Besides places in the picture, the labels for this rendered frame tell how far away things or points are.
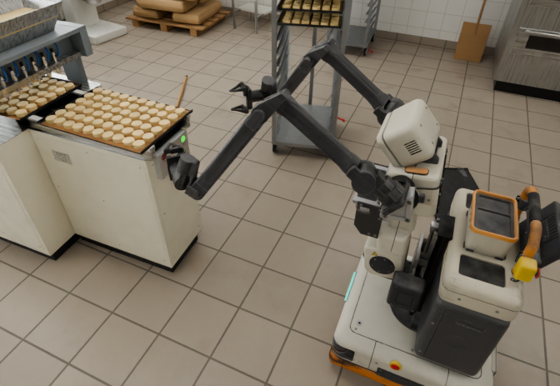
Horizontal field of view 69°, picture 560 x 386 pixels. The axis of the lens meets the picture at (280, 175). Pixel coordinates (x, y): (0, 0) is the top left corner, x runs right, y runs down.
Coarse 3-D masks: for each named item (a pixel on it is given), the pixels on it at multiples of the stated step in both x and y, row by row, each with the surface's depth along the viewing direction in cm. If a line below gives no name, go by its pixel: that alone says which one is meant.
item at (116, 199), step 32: (32, 128) 199; (64, 160) 203; (96, 160) 193; (128, 160) 184; (64, 192) 222; (96, 192) 210; (128, 192) 199; (160, 192) 197; (96, 224) 230; (128, 224) 217; (160, 224) 205; (192, 224) 238; (128, 256) 244; (160, 256) 224
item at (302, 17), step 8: (288, 16) 267; (296, 16) 267; (304, 16) 268; (312, 16) 268; (320, 16) 274; (328, 16) 268; (336, 16) 268; (320, 24) 261; (328, 24) 261; (336, 24) 257
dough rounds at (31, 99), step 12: (36, 84) 217; (48, 84) 220; (60, 84) 218; (72, 84) 218; (12, 96) 208; (24, 96) 207; (36, 96) 207; (48, 96) 208; (0, 108) 197; (12, 108) 197; (24, 108) 201; (36, 108) 200
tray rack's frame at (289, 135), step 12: (312, 36) 322; (312, 72) 341; (312, 84) 348; (312, 108) 355; (324, 108) 355; (324, 120) 340; (288, 132) 326; (300, 132) 326; (276, 144) 316; (288, 144) 314; (300, 144) 313; (312, 144) 312
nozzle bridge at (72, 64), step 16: (64, 32) 207; (80, 32) 214; (16, 48) 190; (32, 48) 191; (48, 48) 208; (64, 48) 217; (80, 48) 221; (0, 64) 179; (16, 64) 194; (48, 64) 208; (64, 64) 214; (80, 64) 232; (32, 80) 199; (80, 80) 237; (0, 96) 186
